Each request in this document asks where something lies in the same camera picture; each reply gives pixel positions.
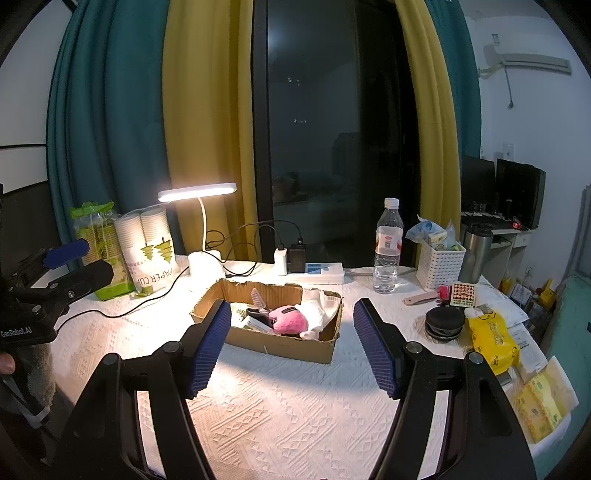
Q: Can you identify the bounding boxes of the clear water bottle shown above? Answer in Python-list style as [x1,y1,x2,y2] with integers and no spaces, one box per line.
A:
[373,198,402,294]

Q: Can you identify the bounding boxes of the dark glass window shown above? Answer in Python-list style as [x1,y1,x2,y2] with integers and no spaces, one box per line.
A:
[252,0,421,273]

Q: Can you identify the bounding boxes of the yellow snack packet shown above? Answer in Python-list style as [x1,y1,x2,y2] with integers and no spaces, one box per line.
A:
[464,308,520,376]

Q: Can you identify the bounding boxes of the cardboard box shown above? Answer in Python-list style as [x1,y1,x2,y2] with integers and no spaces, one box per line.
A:
[189,278,345,365]

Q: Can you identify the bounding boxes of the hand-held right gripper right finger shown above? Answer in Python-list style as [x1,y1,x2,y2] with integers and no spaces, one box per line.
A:
[353,298,539,480]

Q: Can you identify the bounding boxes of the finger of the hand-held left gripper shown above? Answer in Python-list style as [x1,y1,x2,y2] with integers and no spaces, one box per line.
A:
[28,261,115,309]
[14,237,89,284]

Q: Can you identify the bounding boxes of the yellow tissue pack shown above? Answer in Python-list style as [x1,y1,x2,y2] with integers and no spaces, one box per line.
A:
[513,371,566,445]

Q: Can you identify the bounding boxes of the red checkered box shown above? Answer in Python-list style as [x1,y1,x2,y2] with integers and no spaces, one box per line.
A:
[450,282,481,308]

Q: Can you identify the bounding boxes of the green wrapped pack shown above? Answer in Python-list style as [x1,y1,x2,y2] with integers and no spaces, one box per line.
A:
[70,200,137,301]

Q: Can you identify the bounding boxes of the black charger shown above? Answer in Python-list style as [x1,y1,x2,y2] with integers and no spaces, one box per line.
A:
[287,237,308,274]

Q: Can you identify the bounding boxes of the grey feather toy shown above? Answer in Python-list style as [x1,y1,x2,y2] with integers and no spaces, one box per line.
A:
[250,287,273,324]

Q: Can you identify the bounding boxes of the yellow curtain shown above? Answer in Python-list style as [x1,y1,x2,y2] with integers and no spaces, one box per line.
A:
[161,0,262,264]
[394,0,462,273]

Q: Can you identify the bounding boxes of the white plastic basket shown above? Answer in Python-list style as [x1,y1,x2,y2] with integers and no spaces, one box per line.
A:
[416,240,467,292]

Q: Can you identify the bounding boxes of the white power strip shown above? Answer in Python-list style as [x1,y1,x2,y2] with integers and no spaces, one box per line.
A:
[288,262,345,284]

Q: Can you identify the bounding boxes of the white embossed tablecloth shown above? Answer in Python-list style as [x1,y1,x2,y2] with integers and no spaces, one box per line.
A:
[46,261,573,480]

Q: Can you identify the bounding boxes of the white towel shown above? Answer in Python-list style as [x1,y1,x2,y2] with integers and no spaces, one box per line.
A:
[295,288,342,341]

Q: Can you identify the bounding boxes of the white side desk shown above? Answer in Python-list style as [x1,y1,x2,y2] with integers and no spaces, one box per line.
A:
[462,212,534,282]

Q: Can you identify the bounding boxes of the white flat packet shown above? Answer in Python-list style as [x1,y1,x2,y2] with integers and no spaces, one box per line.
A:
[512,323,548,374]

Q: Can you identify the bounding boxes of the pink plush toy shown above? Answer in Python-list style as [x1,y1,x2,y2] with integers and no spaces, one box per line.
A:
[269,305,309,335]

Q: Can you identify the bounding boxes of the paper cup pack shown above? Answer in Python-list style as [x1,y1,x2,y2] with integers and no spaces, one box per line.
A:
[113,206,181,296]

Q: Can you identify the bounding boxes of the light blue snack packet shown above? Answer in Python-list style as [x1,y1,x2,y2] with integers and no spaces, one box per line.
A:
[443,220,465,252]

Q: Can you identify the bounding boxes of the black monitor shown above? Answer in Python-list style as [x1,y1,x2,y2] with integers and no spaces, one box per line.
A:
[495,158,546,230]
[462,154,497,217]

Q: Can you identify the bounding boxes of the steel thermos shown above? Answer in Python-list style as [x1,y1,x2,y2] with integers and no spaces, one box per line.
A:
[458,223,495,284]

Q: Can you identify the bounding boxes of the white air conditioner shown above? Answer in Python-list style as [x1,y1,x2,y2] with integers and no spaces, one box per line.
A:
[482,42,572,77]

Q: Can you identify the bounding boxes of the black round pouch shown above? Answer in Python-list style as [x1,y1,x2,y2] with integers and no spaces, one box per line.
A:
[425,305,465,342]

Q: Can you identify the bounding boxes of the blue plastic bag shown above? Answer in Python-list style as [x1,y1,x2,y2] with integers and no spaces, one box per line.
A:
[405,216,446,245]

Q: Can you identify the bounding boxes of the white paper sheets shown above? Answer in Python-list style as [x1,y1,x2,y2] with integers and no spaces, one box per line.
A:
[480,277,532,333]

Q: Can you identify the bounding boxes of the teal curtain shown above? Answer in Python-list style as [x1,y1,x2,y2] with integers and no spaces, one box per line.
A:
[425,0,483,162]
[46,0,171,259]

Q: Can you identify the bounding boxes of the white desk lamp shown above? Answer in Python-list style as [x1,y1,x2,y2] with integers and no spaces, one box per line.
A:
[158,183,238,292]

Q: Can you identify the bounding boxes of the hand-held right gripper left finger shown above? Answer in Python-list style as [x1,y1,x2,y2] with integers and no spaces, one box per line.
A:
[52,298,232,480]

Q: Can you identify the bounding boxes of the black cable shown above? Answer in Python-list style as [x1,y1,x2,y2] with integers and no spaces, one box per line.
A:
[205,220,301,252]
[60,258,259,320]

